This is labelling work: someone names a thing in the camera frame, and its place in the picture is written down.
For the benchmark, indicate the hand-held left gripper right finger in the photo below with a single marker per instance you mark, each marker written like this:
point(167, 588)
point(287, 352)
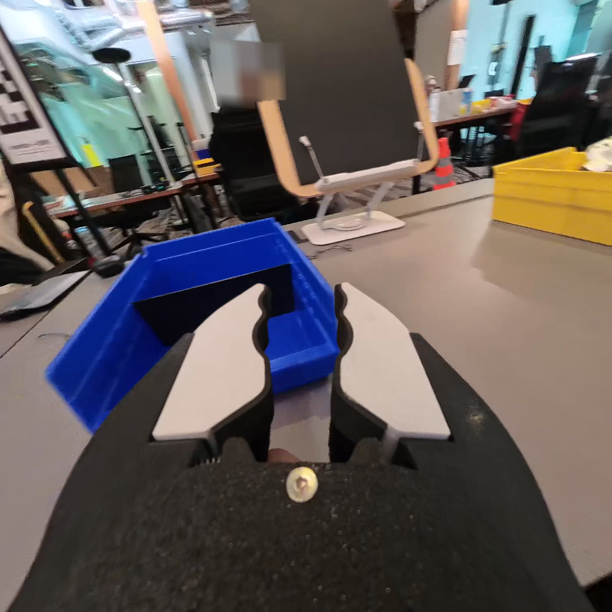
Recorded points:
point(387, 382)

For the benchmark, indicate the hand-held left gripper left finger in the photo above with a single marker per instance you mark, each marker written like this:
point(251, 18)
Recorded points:
point(215, 377)

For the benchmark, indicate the blue plastic bin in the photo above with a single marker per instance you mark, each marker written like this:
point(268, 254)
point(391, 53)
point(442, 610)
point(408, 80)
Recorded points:
point(95, 354)

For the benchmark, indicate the yellow plastic bin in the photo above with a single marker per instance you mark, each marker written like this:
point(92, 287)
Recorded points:
point(540, 210)

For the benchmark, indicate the black bin divider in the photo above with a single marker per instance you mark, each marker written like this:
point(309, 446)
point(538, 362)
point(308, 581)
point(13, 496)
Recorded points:
point(191, 306)

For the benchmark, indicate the orange traffic cone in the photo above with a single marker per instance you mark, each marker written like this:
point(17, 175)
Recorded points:
point(444, 167)

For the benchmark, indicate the black board with wooden rim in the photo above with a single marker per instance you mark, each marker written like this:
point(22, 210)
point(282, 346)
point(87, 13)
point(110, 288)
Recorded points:
point(344, 95)

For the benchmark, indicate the printed marker sign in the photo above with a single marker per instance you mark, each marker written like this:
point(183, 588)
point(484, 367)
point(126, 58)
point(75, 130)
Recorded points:
point(28, 138)

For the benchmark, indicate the black disc stand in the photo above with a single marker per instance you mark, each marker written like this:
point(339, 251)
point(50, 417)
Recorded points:
point(112, 55)

